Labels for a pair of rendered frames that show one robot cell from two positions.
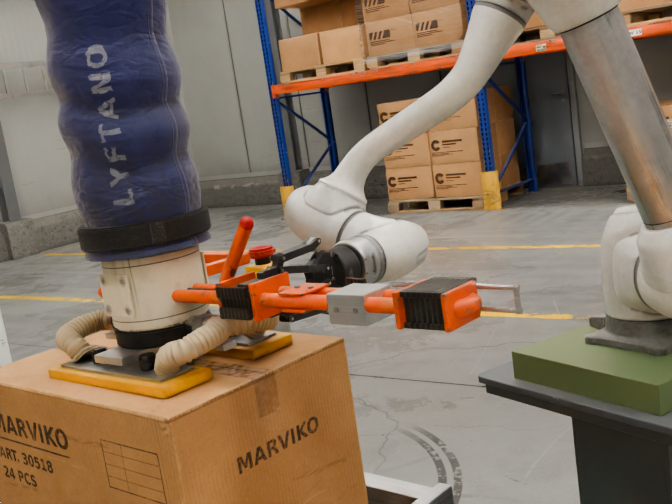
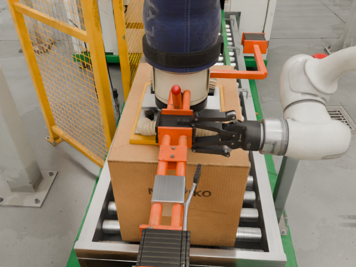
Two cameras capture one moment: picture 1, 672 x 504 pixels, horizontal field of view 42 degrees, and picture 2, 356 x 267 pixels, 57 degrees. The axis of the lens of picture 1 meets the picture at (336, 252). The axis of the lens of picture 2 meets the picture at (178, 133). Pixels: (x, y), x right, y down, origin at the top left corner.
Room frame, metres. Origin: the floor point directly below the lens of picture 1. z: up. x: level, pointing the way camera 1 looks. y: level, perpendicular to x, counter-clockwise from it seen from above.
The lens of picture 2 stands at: (0.94, -0.37, 1.58)
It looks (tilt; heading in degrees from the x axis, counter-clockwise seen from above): 39 degrees down; 51
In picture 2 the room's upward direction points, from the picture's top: straight up
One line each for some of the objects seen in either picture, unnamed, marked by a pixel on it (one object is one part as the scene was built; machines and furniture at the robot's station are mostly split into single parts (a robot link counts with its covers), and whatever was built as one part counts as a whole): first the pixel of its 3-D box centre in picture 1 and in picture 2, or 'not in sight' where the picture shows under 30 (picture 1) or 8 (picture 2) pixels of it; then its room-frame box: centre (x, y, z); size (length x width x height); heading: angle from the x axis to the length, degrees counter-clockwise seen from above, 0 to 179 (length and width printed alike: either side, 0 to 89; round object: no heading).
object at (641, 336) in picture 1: (637, 323); not in sight; (1.69, -0.59, 0.83); 0.22 x 0.18 x 0.06; 36
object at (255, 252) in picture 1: (261, 255); (320, 61); (2.06, 0.18, 1.02); 0.07 x 0.07 x 0.04
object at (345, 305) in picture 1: (360, 304); (169, 195); (1.19, -0.02, 1.08); 0.07 x 0.07 x 0.04; 48
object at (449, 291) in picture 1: (436, 304); (158, 255); (1.09, -0.12, 1.09); 0.08 x 0.07 x 0.05; 48
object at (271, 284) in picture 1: (254, 295); (176, 127); (1.33, 0.14, 1.08); 0.10 x 0.08 x 0.06; 138
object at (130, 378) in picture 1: (124, 365); (152, 106); (1.43, 0.38, 0.97); 0.34 x 0.10 x 0.05; 48
